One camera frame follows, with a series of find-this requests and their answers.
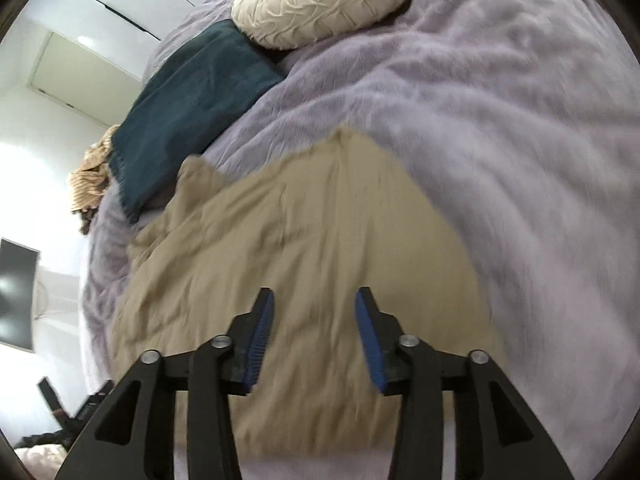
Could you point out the khaki puffer jacket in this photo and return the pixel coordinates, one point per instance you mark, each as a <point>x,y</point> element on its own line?
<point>310,230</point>

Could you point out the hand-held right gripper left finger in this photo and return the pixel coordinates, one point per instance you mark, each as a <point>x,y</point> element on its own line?
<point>260,332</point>

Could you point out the lilac fluffy blanket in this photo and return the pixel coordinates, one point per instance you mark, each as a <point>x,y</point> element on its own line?
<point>500,135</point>

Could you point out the folded dark blue jeans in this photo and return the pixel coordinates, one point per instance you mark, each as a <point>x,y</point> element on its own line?
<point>190,110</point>

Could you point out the striped beige garment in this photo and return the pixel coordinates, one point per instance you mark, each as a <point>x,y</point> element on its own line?
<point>92,180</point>

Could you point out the wall-mounted monitor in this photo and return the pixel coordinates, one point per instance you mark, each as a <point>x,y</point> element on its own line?
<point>15,300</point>

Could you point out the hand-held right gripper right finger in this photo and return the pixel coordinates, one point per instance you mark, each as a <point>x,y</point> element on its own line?
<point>372,342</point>

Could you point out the white wardrobe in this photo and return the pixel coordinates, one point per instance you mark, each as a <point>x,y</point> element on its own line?
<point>130,15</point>

